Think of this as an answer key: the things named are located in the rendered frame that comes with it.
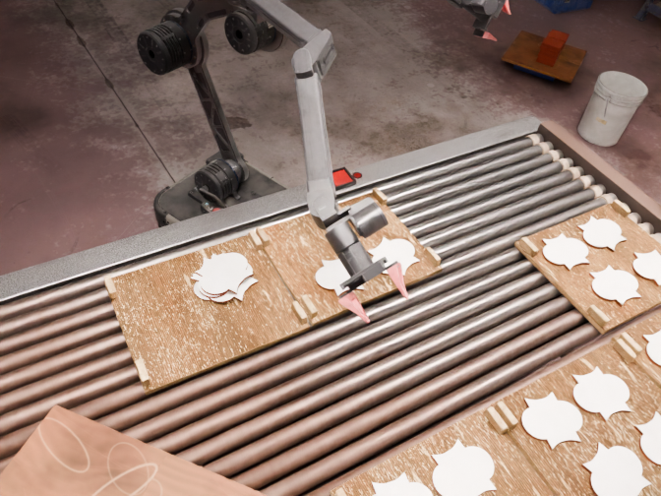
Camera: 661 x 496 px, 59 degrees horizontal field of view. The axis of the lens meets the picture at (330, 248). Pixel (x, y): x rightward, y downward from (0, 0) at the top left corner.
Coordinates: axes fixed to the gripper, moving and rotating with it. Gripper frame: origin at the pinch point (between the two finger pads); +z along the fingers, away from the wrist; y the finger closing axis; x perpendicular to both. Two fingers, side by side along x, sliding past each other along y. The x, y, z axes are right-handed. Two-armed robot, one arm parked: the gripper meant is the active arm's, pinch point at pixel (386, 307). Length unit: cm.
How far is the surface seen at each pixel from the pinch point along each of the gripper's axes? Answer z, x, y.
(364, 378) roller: 12.3, -13.8, 17.2
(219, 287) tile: -24.7, -13.2, 36.9
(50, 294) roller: -46, -2, 72
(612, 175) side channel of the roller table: 7, -95, -65
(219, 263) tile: -31, -19, 36
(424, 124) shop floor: -70, -258, -17
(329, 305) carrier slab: -6.5, -23.6, 18.6
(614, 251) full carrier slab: 25, -69, -49
